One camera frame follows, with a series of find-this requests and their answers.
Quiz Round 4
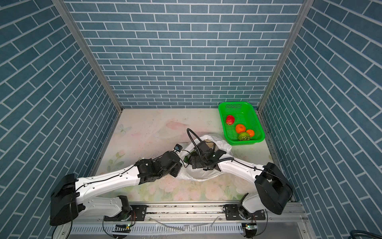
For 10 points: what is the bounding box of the white plastic bag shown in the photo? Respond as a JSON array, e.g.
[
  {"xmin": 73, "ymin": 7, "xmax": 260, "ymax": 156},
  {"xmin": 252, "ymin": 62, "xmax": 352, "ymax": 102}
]
[{"xmin": 177, "ymin": 133, "xmax": 233, "ymax": 182}]

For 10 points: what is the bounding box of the red toy fruit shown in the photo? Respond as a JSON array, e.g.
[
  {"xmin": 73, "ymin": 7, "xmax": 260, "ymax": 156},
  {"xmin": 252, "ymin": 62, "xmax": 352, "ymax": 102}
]
[{"xmin": 225, "ymin": 115, "xmax": 235, "ymax": 125}]

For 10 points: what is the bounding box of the orange toy fruit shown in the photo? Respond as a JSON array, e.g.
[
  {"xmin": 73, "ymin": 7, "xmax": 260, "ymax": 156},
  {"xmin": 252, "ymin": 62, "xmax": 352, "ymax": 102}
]
[
  {"xmin": 235, "ymin": 124, "xmax": 246, "ymax": 134},
  {"xmin": 246, "ymin": 129, "xmax": 255, "ymax": 137}
]

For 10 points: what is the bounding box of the green plastic basket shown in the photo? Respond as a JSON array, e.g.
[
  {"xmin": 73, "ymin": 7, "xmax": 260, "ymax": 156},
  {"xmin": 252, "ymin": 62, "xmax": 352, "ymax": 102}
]
[{"xmin": 218, "ymin": 102, "xmax": 265, "ymax": 145}]

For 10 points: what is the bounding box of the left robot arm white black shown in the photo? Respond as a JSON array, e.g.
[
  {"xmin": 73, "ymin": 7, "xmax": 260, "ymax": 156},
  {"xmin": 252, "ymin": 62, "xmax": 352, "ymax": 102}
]
[{"xmin": 50, "ymin": 151, "xmax": 183, "ymax": 226}]

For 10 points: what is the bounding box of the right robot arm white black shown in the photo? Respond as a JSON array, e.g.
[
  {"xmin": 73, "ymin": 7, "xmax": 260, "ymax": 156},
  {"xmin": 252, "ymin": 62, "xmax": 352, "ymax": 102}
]
[{"xmin": 184, "ymin": 141, "xmax": 293, "ymax": 219}]

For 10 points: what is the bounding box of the green toy fruit in basket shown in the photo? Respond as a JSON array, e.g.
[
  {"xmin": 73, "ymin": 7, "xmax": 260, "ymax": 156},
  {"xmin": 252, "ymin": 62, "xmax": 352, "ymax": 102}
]
[{"xmin": 238, "ymin": 131, "xmax": 251, "ymax": 141}]

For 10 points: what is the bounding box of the orange toy fruit in basket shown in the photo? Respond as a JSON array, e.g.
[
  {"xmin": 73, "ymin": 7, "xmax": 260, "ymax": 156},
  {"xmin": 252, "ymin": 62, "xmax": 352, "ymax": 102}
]
[{"xmin": 246, "ymin": 129, "xmax": 255, "ymax": 137}]

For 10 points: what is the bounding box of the left controller board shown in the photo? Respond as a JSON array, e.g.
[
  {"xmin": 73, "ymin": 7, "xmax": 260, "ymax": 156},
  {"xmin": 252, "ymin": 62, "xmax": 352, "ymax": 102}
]
[{"xmin": 111, "ymin": 224, "xmax": 131, "ymax": 239}]

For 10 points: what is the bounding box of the controller board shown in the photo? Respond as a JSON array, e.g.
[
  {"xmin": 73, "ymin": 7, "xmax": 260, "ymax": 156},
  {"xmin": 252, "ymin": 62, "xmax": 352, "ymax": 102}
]
[
  {"xmin": 242, "ymin": 223, "xmax": 258, "ymax": 239},
  {"xmin": 111, "ymin": 224, "xmax": 131, "ymax": 239}
]

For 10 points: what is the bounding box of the right controller board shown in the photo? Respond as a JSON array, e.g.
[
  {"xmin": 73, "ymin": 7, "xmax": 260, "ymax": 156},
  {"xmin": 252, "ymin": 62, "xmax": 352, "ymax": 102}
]
[{"xmin": 242, "ymin": 223, "xmax": 258, "ymax": 239}]

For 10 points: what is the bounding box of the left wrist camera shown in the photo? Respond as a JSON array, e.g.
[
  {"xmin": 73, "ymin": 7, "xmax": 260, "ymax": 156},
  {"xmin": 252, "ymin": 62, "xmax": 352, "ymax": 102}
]
[{"xmin": 173, "ymin": 144, "xmax": 183, "ymax": 153}]

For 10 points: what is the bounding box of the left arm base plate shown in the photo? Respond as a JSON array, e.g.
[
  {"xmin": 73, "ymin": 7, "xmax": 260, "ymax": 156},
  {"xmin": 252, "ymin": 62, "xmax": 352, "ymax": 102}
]
[{"xmin": 104, "ymin": 205, "xmax": 147, "ymax": 223}]

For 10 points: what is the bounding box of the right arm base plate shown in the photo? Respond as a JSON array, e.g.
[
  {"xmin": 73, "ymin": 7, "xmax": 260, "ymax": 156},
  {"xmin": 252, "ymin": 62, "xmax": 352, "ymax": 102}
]
[{"xmin": 222, "ymin": 204, "xmax": 266, "ymax": 221}]

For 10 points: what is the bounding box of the aluminium mounting rail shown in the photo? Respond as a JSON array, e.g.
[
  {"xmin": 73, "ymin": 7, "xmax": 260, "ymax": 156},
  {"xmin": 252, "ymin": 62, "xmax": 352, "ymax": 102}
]
[{"xmin": 77, "ymin": 198, "xmax": 308, "ymax": 223}]

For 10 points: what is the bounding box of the white vented cable duct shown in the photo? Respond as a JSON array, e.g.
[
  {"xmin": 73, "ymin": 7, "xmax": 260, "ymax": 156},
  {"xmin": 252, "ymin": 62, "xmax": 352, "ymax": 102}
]
[{"xmin": 71, "ymin": 223, "xmax": 243, "ymax": 236}]

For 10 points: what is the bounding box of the black cable bottom right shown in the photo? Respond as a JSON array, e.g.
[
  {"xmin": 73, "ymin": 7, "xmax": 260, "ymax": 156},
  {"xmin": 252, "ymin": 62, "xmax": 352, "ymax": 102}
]
[{"xmin": 348, "ymin": 229, "xmax": 382, "ymax": 239}]

